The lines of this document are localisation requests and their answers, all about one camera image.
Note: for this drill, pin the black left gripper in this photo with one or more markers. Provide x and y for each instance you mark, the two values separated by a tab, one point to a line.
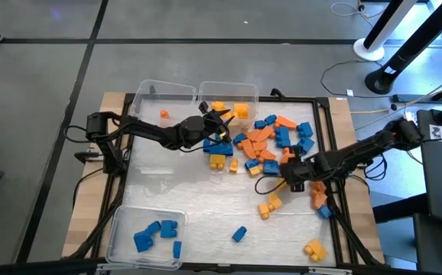
192	131

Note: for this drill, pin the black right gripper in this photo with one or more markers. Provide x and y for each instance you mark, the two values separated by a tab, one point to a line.
305	170

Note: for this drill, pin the small blue toy block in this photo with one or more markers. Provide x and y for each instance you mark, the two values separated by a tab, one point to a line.
207	146
213	149
177	249

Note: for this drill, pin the small orange toy block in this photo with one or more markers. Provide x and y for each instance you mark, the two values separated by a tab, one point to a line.
164	114

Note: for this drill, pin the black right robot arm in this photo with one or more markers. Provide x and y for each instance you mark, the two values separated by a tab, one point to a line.
358	151

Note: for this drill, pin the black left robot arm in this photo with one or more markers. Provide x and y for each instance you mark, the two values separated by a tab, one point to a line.
144	130

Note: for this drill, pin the clear plastic bin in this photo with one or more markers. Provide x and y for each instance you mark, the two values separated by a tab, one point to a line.
125	229
226	88
175	87

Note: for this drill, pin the orange wedge toy block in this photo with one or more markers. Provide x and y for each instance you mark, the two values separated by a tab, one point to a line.
285	123
265	133

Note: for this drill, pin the white paper scrap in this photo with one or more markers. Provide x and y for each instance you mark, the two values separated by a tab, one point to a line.
351	92

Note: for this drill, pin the black power adapter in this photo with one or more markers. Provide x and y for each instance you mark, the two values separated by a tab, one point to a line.
398	98

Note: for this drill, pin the white power strip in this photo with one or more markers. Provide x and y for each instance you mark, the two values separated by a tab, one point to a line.
409	116

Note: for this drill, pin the white pole stand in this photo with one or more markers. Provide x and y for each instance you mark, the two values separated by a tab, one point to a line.
370	47

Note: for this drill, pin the black frame clamp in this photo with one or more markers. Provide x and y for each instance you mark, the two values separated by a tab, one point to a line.
277	92

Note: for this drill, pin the black metal table frame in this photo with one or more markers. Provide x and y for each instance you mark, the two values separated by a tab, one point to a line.
301	100

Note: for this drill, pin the silver frame bracket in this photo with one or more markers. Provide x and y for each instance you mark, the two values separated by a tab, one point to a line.
330	271

